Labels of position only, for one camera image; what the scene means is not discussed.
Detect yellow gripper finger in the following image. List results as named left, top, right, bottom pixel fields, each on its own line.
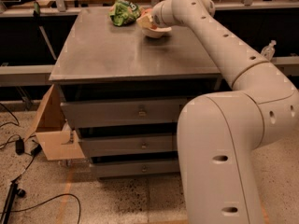
left=136, top=13, right=153, bottom=29

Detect white paper bowl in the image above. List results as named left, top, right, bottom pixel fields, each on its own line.
left=142, top=27, right=172, bottom=39

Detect red apple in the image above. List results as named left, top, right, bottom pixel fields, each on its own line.
left=142, top=8, right=157, bottom=30

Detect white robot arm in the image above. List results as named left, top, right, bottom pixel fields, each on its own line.
left=137, top=0, right=299, bottom=224

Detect green chip bag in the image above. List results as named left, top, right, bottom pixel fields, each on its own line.
left=108, top=0, right=145, bottom=27

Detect grey drawer cabinet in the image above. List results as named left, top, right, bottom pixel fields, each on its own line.
left=50, top=7, right=222, bottom=165

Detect grey top drawer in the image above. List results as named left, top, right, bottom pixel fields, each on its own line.
left=61, top=98, right=187, bottom=128

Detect grey drawer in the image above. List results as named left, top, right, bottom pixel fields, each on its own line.
left=61, top=98, right=187, bottom=128
left=78, top=133, right=177, bottom=157
left=90, top=159, right=179, bottom=178

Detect grey middle drawer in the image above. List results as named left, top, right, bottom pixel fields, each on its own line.
left=78, top=133, right=177, bottom=157

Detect clear sanitizer bottle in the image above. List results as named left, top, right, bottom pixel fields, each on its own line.
left=261, top=40, right=277, bottom=61

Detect cardboard box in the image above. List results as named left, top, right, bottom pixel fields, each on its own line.
left=24, top=85, right=85, bottom=161

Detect grey bottom drawer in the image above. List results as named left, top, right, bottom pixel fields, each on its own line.
left=90, top=159, right=179, bottom=178

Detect black power adapter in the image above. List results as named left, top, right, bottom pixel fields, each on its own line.
left=15, top=138, right=24, bottom=155

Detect black tripod leg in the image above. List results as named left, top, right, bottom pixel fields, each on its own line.
left=0, top=182, right=26, bottom=224

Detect grey metal rail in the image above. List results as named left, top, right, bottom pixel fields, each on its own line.
left=0, top=56, right=299, bottom=87

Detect black floor cable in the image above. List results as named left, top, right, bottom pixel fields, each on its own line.
left=0, top=103, right=82, bottom=224

